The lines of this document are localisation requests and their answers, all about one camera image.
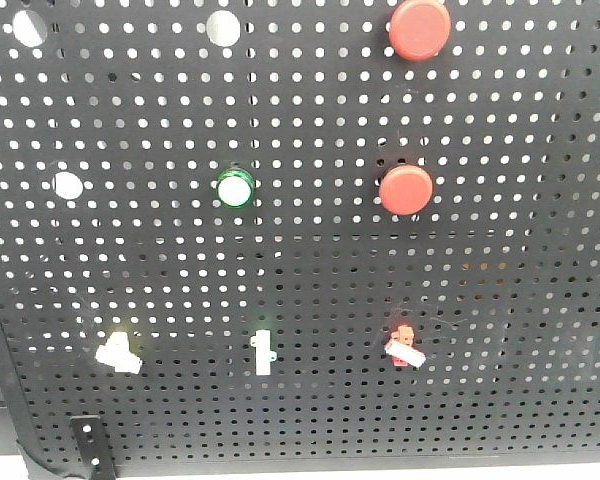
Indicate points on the red toggle switch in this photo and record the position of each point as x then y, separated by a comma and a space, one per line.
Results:
400, 347

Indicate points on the black perforated pegboard panel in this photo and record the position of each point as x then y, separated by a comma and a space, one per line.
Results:
116, 120

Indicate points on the yellow toggle switch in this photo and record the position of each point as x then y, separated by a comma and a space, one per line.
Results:
116, 353

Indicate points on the green illuminated push button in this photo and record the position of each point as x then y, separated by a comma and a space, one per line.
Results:
235, 188

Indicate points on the red push button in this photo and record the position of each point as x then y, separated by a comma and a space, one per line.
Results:
419, 29
406, 190

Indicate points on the left black table clamp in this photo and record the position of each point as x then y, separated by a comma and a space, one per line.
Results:
93, 447

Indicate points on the upper red push button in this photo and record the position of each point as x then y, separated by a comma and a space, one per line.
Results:
419, 29

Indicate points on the lower red push button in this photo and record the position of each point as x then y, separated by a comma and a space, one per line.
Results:
406, 190

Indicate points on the white toggle switch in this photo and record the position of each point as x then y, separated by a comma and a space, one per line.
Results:
264, 356

